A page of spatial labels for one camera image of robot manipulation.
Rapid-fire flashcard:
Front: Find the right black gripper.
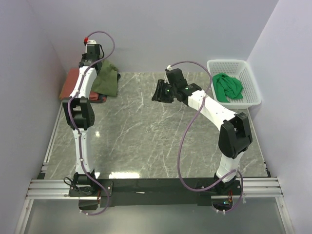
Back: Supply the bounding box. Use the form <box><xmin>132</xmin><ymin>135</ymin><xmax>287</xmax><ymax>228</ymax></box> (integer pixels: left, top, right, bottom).
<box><xmin>151</xmin><ymin>79</ymin><xmax>176</xmax><ymax>104</ymax></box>

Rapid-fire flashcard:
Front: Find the olive green graphic tank top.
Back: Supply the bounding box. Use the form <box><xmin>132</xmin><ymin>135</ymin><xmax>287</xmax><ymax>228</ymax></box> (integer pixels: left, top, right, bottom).
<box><xmin>91</xmin><ymin>60</ymin><xmax>119</xmax><ymax>97</ymax></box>

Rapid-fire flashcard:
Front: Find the bright green tank top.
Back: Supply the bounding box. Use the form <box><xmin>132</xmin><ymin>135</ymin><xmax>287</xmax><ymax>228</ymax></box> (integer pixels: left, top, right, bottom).
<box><xmin>213</xmin><ymin>73</ymin><xmax>243</xmax><ymax>103</ymax></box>

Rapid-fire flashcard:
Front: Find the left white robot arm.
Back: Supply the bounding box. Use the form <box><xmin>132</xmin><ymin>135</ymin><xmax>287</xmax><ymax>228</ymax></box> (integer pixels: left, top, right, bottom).
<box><xmin>62</xmin><ymin>40</ymin><xmax>102</xmax><ymax>196</ymax></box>

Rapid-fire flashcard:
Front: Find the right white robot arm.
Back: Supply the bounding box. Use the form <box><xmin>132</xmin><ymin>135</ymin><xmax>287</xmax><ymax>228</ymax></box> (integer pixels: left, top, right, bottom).
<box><xmin>152</xmin><ymin>68</ymin><xmax>253</xmax><ymax>195</ymax></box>

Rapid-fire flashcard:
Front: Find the folded red tank top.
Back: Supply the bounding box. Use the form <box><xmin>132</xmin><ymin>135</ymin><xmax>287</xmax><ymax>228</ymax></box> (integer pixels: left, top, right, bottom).
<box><xmin>59</xmin><ymin>68</ymin><xmax>107</xmax><ymax>103</ymax></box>

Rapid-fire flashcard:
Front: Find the white plastic basket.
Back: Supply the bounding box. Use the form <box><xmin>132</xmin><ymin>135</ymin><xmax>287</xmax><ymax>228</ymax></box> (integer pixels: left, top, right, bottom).
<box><xmin>207</xmin><ymin>59</ymin><xmax>261</xmax><ymax>109</ymax></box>

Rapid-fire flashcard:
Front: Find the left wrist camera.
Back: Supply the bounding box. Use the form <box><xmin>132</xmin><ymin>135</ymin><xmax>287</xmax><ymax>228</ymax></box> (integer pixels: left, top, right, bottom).
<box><xmin>83</xmin><ymin>37</ymin><xmax>97</xmax><ymax>46</ymax></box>

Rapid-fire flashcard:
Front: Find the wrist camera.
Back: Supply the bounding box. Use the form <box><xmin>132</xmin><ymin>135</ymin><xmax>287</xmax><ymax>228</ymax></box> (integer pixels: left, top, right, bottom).
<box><xmin>83</xmin><ymin>37</ymin><xmax>97</xmax><ymax>46</ymax></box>
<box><xmin>165</xmin><ymin>65</ymin><xmax>177</xmax><ymax>74</ymax></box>

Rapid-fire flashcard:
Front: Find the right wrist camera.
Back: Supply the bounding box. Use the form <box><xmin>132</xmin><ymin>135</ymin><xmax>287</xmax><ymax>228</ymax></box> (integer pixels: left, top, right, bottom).
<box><xmin>165</xmin><ymin>65</ymin><xmax>177</xmax><ymax>74</ymax></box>

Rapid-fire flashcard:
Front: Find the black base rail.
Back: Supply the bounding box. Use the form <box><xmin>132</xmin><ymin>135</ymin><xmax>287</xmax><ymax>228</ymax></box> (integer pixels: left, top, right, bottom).
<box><xmin>69</xmin><ymin>178</ymin><xmax>241</xmax><ymax>207</ymax></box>

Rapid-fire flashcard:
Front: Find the aluminium frame rail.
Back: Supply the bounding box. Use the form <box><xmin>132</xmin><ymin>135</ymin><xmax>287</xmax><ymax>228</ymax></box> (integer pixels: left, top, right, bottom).
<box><xmin>25</xmin><ymin>177</ymin><xmax>283</xmax><ymax>200</ymax></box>

